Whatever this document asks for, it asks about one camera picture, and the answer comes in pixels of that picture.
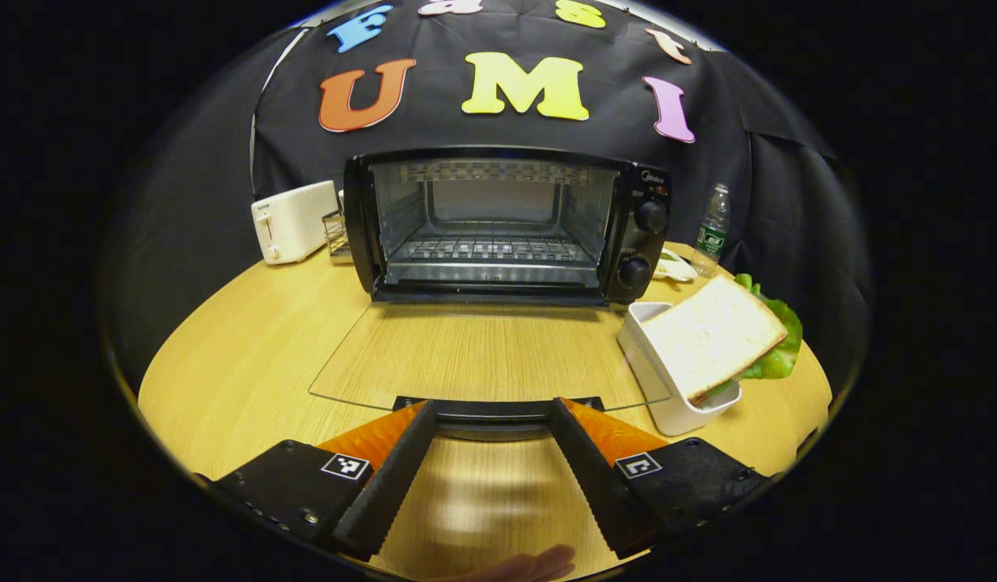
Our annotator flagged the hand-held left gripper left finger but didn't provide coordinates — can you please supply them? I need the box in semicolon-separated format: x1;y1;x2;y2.
212;400;437;560

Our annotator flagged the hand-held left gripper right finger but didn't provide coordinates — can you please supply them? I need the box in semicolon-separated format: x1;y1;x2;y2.
552;398;778;560

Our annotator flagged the lettuce sandwich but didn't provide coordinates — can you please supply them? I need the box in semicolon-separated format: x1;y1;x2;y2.
640;273;804;405

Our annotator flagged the black electric oven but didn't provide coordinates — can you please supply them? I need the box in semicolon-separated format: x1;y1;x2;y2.
309;145;675;442

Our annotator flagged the white rectangular tray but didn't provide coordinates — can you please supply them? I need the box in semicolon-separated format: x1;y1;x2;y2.
617;302;743;437

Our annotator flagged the white seasoning dish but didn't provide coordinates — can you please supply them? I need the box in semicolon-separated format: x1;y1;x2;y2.
652;247;699;284

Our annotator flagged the small glass jar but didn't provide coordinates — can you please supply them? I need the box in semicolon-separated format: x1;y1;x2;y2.
322;209;355;264

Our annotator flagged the clear plastic water bottle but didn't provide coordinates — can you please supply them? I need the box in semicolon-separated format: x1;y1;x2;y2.
692;183;731;278

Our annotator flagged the white toaster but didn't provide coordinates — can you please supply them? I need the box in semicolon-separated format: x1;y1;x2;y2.
250;180;340;266

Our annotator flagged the black backdrop cloth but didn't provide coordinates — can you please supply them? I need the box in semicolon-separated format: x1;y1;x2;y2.
99;0;875;405

